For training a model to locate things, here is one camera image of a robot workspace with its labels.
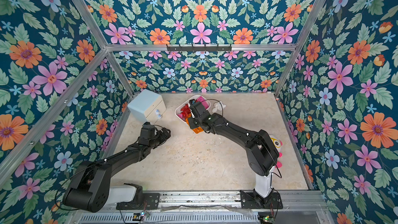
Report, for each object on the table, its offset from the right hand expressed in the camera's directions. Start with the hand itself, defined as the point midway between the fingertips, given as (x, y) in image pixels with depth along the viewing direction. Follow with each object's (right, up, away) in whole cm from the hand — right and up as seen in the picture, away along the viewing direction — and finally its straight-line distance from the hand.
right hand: (192, 118), depth 87 cm
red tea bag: (-6, +4, +11) cm, 13 cm away
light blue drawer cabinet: (-28, +7, +7) cm, 30 cm away
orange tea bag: (+3, -6, -3) cm, 8 cm away
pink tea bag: (+5, +11, +22) cm, 25 cm away
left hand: (-15, -9, +4) cm, 18 cm away
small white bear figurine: (+17, +7, +20) cm, 27 cm away
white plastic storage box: (+2, +15, +24) cm, 28 cm away
